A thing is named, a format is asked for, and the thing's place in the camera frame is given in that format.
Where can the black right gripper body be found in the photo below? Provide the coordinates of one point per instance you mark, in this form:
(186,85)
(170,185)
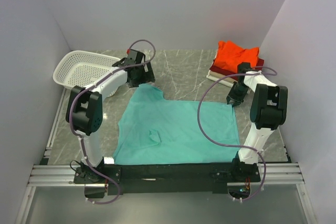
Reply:
(239,91)

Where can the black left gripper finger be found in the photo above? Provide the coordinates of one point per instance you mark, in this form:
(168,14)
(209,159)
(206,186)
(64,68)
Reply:
(133,84)
(149,73)

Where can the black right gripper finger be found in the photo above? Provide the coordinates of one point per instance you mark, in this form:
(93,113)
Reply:
(237,102)
(230,99)

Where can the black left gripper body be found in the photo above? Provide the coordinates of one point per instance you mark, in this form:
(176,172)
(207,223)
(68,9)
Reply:
(142,76)

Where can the teal t-shirt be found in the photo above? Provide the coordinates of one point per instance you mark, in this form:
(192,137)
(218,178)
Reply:
(154,130)

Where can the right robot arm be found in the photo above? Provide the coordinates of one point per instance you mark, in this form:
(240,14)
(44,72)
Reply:
(268,111)

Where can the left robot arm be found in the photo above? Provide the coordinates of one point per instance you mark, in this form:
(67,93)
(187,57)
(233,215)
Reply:
(85,108)

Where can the folded white t-shirt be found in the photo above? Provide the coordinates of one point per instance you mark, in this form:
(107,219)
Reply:
(223,82)

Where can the folded dark red t-shirt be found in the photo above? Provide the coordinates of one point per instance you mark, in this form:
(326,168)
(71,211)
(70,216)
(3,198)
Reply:
(225,72)

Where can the folded orange t-shirt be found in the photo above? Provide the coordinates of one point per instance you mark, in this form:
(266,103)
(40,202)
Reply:
(230,55)

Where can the white perforated plastic basket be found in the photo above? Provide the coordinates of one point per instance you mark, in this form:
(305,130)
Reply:
(81,68)

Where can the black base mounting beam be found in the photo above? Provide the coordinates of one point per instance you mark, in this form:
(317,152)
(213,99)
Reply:
(174,178)

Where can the aluminium extrusion rail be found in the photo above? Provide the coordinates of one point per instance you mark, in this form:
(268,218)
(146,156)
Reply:
(62,175)

